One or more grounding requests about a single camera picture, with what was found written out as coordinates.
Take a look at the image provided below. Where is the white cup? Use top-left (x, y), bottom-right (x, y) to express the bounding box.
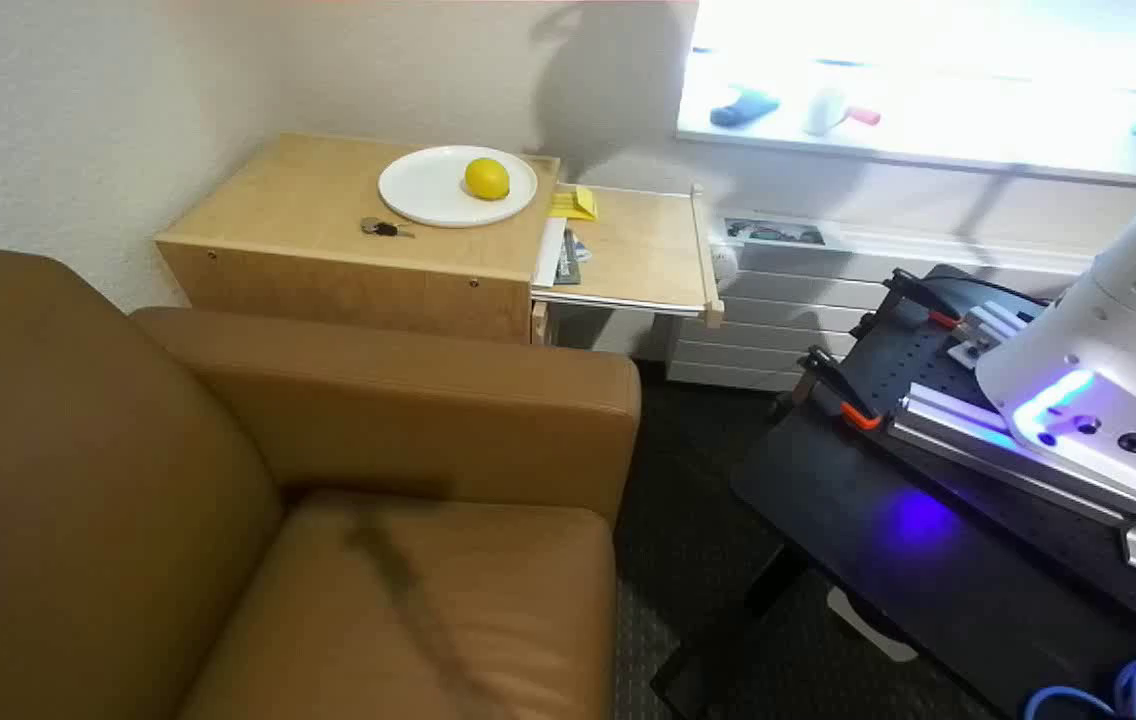
top-left (805, 84), bottom-right (856, 141)

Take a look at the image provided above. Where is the light wooden nightstand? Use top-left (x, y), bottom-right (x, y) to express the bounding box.
top-left (151, 131), bottom-right (564, 349)

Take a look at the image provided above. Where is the yellow folded paper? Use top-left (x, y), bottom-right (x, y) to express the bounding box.
top-left (552, 185), bottom-right (602, 228)

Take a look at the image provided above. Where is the small dark object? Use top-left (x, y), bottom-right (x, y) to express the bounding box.
top-left (356, 217), bottom-right (421, 242)

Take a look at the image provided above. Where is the wooden pull-out nightstand shelf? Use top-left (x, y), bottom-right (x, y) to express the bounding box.
top-left (533, 180), bottom-right (726, 331)

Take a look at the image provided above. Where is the white windowsill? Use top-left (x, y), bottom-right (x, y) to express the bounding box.
top-left (673, 119), bottom-right (1136, 191)

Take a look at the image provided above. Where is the yellow lemon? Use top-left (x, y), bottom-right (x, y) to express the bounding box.
top-left (458, 155), bottom-right (514, 202)

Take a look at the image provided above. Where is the white round plate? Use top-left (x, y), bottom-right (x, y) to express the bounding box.
top-left (377, 141), bottom-right (545, 230)

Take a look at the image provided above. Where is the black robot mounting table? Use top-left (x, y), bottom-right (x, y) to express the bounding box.
top-left (651, 260), bottom-right (1136, 720)

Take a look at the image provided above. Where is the white wall heater unit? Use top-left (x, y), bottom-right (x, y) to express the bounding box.
top-left (662, 213), bottom-right (1091, 395)

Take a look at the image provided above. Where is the dark blue sock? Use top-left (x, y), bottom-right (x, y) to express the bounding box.
top-left (706, 84), bottom-right (783, 131)

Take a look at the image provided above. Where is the aluminium rail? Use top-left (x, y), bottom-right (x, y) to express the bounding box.
top-left (882, 376), bottom-right (1136, 562)

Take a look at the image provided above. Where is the brown leather armchair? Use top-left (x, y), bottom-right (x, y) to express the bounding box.
top-left (0, 240), bottom-right (643, 720)

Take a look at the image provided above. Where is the black orange clamp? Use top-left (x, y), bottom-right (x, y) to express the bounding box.
top-left (881, 268), bottom-right (985, 335)
top-left (799, 343), bottom-right (887, 440)

